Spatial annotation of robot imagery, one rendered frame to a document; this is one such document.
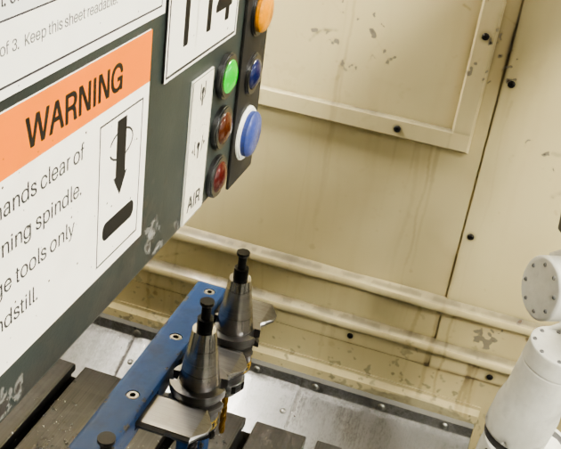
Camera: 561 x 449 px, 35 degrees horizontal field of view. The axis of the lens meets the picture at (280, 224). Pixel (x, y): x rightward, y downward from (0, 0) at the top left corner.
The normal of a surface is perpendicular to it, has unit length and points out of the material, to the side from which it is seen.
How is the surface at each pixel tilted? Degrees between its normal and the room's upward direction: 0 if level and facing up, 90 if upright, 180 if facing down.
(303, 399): 25
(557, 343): 8
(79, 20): 90
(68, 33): 90
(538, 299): 85
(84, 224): 90
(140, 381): 0
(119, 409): 0
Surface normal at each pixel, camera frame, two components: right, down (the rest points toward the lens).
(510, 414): -0.67, 0.08
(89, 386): 0.13, -0.87
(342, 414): -0.01, -0.61
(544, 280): -0.94, -0.05
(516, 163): -0.27, 0.40
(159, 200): 0.94, 0.25
